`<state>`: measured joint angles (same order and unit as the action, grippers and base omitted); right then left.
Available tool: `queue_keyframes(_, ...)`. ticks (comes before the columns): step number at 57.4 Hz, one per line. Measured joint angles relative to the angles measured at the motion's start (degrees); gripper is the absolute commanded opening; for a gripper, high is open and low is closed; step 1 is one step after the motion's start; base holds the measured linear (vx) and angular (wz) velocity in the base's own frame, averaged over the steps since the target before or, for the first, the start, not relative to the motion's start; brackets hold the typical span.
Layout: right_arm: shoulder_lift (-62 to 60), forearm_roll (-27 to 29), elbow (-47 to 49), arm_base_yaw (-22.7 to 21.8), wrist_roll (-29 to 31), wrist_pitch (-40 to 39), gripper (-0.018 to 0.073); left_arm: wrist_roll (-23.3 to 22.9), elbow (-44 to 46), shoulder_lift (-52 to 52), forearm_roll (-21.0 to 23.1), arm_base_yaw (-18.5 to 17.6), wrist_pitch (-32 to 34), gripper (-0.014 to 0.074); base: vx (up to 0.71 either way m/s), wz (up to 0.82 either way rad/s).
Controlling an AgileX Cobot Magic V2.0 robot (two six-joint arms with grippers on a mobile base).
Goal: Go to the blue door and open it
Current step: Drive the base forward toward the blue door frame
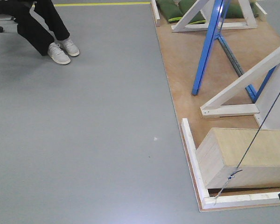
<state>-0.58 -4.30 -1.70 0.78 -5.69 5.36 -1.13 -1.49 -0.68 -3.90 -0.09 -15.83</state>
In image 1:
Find blue door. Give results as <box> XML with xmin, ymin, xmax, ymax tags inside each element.
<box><xmin>192</xmin><ymin>0</ymin><xmax>224</xmax><ymax>95</ymax></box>

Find white wooden brace near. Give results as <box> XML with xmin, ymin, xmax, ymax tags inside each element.
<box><xmin>200</xmin><ymin>46</ymin><xmax>280</xmax><ymax>118</ymax></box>

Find white wooden brace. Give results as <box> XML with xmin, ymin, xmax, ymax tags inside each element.
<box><xmin>171</xmin><ymin>0</ymin><xmax>257</xmax><ymax>33</ymax></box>
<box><xmin>200</xmin><ymin>46</ymin><xmax>280</xmax><ymax>118</ymax></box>

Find plywood base platform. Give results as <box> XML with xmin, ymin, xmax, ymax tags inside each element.
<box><xmin>150</xmin><ymin>2</ymin><xmax>280</xmax><ymax>213</ymax></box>

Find white right sneaker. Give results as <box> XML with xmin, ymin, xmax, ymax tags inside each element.
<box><xmin>59</xmin><ymin>38</ymin><xmax>80</xmax><ymax>57</ymax></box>

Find white sneaker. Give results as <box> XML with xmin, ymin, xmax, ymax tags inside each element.
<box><xmin>59</xmin><ymin>38</ymin><xmax>80</xmax><ymax>57</ymax></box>
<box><xmin>48</xmin><ymin>42</ymin><xmax>71</xmax><ymax>65</ymax></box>

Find light wooden box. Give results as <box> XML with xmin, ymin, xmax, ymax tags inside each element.
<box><xmin>196</xmin><ymin>127</ymin><xmax>280</xmax><ymax>189</ymax></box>

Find white left sneaker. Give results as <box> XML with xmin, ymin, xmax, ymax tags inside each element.
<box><xmin>48</xmin><ymin>42</ymin><xmax>71</xmax><ymax>65</ymax></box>

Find white wooden brace far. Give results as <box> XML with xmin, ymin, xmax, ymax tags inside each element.
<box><xmin>171</xmin><ymin>0</ymin><xmax>257</xmax><ymax>33</ymax></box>

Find green sandbag left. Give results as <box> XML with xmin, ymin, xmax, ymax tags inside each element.
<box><xmin>156</xmin><ymin>0</ymin><xmax>183</xmax><ymax>23</ymax></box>

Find green sandbag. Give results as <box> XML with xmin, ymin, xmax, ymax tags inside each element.
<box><xmin>178</xmin><ymin>0</ymin><xmax>208</xmax><ymax>26</ymax></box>
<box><xmin>156</xmin><ymin>0</ymin><xmax>183</xmax><ymax>23</ymax></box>

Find yellow floor tape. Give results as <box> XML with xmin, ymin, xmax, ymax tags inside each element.
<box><xmin>54</xmin><ymin>1</ymin><xmax>151</xmax><ymax>7</ymax></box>

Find green sandbag right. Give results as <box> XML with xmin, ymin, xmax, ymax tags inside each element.
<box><xmin>178</xmin><ymin>0</ymin><xmax>208</xmax><ymax>26</ymax></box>

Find seated person black trousers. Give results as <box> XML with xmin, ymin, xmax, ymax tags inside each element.
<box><xmin>0</xmin><ymin>0</ymin><xmax>70</xmax><ymax>56</ymax></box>

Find white edge rail far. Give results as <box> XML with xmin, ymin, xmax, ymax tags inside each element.
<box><xmin>151</xmin><ymin>0</ymin><xmax>161</xmax><ymax>27</ymax></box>

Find white edge rail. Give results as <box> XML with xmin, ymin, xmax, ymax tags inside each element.
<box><xmin>181</xmin><ymin>118</ymin><xmax>280</xmax><ymax>212</ymax></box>
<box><xmin>151</xmin><ymin>0</ymin><xmax>161</xmax><ymax>27</ymax></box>

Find white edge rail near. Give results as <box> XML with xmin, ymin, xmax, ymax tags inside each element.
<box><xmin>181</xmin><ymin>118</ymin><xmax>280</xmax><ymax>212</ymax></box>

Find dark guy cord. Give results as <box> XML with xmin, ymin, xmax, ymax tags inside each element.
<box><xmin>214</xmin><ymin>74</ymin><xmax>280</xmax><ymax>206</ymax></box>

